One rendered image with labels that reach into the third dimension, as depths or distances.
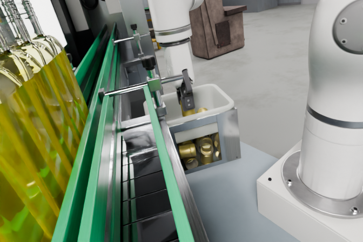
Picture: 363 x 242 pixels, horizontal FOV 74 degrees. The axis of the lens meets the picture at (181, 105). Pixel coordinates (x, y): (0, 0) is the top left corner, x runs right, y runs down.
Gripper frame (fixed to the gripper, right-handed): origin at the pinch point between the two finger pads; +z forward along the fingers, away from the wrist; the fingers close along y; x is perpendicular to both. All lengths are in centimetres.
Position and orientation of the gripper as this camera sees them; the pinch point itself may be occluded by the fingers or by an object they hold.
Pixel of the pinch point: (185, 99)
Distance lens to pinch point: 62.6
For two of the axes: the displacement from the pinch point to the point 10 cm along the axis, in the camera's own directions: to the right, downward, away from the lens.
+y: 2.6, 3.9, -8.8
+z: 1.7, 8.8, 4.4
